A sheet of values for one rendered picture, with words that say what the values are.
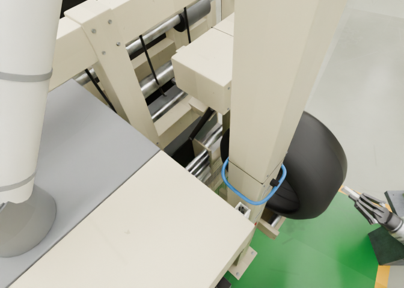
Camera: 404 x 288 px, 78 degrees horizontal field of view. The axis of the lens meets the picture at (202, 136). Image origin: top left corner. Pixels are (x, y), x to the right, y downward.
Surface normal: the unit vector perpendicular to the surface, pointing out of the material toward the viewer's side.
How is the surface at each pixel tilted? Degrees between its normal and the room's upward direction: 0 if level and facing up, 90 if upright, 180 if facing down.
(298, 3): 90
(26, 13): 86
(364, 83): 0
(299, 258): 0
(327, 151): 36
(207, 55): 0
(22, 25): 86
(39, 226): 90
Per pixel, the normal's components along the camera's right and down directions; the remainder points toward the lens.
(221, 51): -0.07, -0.57
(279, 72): -0.66, 0.64
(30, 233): 0.82, 0.43
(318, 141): 0.25, -0.31
